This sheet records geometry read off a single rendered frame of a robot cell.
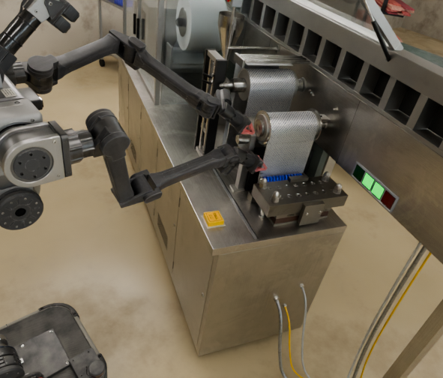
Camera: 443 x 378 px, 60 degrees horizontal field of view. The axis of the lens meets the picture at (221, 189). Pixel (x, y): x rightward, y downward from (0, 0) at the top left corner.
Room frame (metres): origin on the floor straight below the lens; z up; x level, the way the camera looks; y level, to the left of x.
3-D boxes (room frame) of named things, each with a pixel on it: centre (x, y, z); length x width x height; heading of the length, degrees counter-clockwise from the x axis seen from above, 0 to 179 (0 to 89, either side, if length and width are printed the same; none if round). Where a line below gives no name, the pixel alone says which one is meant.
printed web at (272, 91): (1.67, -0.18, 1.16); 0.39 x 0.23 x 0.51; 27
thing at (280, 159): (1.50, -0.26, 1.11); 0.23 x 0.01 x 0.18; 117
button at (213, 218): (1.25, 0.01, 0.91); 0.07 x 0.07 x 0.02; 27
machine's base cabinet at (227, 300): (2.36, 0.26, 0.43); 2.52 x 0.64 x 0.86; 27
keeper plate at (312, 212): (1.33, -0.41, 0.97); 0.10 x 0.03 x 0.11; 117
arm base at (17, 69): (1.15, 0.74, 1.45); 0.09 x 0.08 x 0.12; 46
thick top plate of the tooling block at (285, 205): (1.41, -0.35, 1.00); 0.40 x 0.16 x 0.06; 117
